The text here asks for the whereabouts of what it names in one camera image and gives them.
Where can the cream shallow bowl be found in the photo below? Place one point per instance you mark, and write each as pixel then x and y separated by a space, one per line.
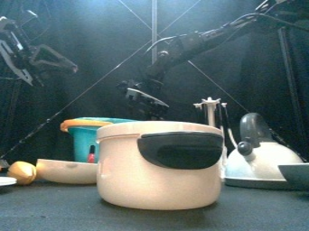
pixel 65 172

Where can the white plate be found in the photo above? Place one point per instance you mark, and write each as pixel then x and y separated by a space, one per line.
pixel 5 181

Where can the red toy bottle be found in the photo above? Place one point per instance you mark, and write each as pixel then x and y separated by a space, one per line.
pixel 91 157

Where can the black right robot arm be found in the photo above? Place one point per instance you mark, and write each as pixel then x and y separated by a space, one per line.
pixel 200 39

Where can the grey dish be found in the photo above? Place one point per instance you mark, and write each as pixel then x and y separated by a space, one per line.
pixel 297 175

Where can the teal toy bucket orange rim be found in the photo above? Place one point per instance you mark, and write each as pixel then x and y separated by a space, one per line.
pixel 81 141

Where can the yellow toy starfruit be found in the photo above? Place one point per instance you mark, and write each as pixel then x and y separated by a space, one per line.
pixel 21 172

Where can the grey vertical frame pole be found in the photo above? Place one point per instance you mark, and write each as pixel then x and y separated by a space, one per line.
pixel 154 30

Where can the white utensil rack stand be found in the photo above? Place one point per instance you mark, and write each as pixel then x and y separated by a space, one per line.
pixel 210 111

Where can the dark frame post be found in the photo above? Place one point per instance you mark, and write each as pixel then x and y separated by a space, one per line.
pixel 287 75

